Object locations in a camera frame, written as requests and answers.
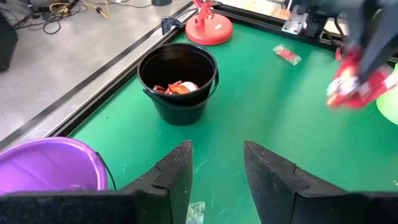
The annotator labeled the purple plastic bucket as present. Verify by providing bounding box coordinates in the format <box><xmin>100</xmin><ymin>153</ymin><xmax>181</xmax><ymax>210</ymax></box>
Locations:
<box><xmin>0</xmin><ymin>136</ymin><xmax>116</xmax><ymax>196</ymax></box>

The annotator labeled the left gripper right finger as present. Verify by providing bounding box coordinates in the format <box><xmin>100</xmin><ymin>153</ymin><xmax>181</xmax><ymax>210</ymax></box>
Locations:
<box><xmin>243</xmin><ymin>140</ymin><xmax>398</xmax><ymax>224</ymax></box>

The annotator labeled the black floor box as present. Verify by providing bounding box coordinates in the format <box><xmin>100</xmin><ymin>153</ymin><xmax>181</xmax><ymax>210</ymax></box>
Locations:
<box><xmin>0</xmin><ymin>14</ymin><xmax>19</xmax><ymax>73</ymax></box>

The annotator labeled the black table frame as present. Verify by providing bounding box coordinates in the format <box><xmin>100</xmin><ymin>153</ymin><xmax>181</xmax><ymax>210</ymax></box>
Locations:
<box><xmin>0</xmin><ymin>0</ymin><xmax>398</xmax><ymax>150</ymax></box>

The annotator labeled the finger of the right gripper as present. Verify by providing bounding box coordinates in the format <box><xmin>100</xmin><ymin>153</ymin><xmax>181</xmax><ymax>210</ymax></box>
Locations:
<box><xmin>360</xmin><ymin>0</ymin><xmax>398</xmax><ymax>83</ymax></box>
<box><xmin>346</xmin><ymin>9</ymin><xmax>371</xmax><ymax>55</ymax></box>

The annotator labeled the white red candy pack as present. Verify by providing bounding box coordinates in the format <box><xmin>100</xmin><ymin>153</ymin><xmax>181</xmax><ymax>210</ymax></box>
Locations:
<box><xmin>182</xmin><ymin>81</ymin><xmax>200</xmax><ymax>93</ymax></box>

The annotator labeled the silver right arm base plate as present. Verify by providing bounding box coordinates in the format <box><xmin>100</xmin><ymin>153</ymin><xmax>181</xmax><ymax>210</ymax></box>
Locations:
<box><xmin>281</xmin><ymin>4</ymin><xmax>308</xmax><ymax>35</ymax></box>

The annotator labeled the clear wrapped green candy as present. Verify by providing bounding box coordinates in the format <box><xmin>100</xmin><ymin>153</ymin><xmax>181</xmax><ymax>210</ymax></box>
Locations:
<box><xmin>185</xmin><ymin>201</ymin><xmax>206</xmax><ymax>224</ymax></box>

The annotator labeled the yellow cable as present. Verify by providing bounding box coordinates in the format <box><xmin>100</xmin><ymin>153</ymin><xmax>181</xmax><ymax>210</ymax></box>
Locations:
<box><xmin>49</xmin><ymin>1</ymin><xmax>109</xmax><ymax>20</ymax></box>

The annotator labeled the green plastic bucket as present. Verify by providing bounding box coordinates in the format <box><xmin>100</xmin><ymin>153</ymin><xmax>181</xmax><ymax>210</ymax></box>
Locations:
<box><xmin>375</xmin><ymin>63</ymin><xmax>398</xmax><ymax>126</ymax></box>

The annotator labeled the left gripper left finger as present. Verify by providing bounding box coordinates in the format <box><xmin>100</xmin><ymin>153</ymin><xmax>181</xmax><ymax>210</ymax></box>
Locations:
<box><xmin>0</xmin><ymin>139</ymin><xmax>193</xmax><ymax>224</ymax></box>

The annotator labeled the black plastic bucket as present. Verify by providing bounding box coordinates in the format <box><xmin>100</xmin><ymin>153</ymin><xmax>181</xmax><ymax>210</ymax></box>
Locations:
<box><xmin>137</xmin><ymin>42</ymin><xmax>220</xmax><ymax>127</ymax></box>

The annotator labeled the black corner bracket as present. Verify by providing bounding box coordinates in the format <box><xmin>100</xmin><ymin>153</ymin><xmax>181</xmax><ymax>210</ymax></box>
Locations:
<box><xmin>160</xmin><ymin>15</ymin><xmax>186</xmax><ymax>36</ymax></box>

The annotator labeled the clear pack with red candy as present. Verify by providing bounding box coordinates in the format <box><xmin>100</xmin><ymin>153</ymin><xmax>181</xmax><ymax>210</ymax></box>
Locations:
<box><xmin>272</xmin><ymin>44</ymin><xmax>303</xmax><ymax>66</ymax></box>

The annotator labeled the red Skittles candy pack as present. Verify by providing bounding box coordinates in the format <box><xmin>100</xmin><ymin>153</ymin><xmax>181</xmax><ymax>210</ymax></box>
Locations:
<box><xmin>325</xmin><ymin>45</ymin><xmax>398</xmax><ymax>110</ymax></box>

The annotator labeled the red desk lamp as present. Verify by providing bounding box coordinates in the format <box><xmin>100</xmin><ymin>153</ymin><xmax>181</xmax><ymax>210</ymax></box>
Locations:
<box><xmin>184</xmin><ymin>0</ymin><xmax>234</xmax><ymax>47</ymax></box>

